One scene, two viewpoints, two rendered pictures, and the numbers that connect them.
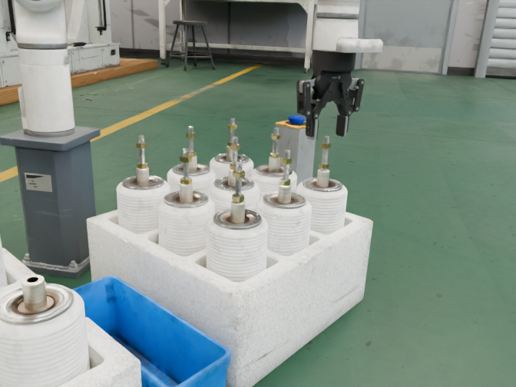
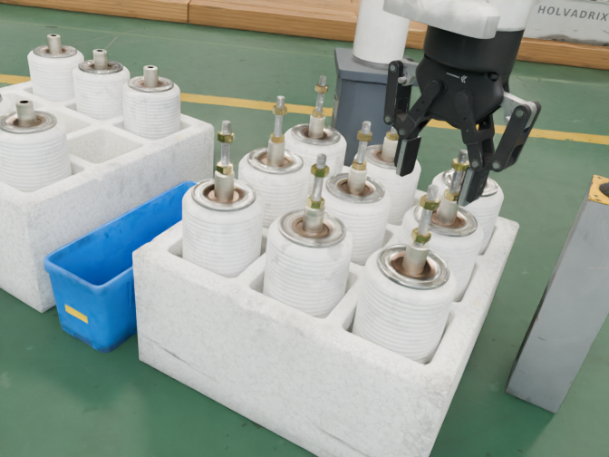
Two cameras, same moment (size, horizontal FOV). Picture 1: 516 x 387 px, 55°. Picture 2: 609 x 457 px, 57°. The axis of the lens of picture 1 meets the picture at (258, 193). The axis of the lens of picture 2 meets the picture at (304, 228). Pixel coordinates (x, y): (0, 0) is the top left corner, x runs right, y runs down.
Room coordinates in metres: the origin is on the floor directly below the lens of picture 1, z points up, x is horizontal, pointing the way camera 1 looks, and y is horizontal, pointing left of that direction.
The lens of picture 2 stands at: (0.64, -0.55, 0.58)
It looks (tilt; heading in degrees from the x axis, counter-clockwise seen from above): 32 degrees down; 75
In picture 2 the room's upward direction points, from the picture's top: 7 degrees clockwise
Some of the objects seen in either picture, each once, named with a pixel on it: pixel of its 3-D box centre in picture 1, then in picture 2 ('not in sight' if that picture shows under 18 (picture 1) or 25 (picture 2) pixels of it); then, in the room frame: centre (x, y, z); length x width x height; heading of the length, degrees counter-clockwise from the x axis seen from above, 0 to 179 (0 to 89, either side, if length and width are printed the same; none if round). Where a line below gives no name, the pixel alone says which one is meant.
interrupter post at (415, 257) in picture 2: (322, 178); (415, 256); (0.88, -0.12, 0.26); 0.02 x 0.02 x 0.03
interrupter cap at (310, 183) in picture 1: (322, 185); (412, 267); (0.88, -0.12, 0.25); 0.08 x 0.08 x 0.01
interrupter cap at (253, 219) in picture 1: (237, 219); (224, 194); (0.70, 0.03, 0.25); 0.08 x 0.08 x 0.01
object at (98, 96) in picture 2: not in sight; (105, 116); (0.52, 0.49, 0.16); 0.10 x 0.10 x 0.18
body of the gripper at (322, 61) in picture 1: (332, 74); (464, 68); (0.88, -0.12, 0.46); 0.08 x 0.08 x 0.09
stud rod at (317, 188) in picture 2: (286, 172); (317, 187); (0.79, -0.05, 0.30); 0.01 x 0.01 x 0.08
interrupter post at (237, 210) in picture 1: (237, 211); (224, 185); (0.70, 0.03, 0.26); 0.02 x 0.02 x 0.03
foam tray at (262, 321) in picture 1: (232, 261); (337, 288); (0.87, 0.05, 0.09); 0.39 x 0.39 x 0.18; 50
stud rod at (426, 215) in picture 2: (325, 156); (425, 219); (0.88, -0.12, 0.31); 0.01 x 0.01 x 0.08
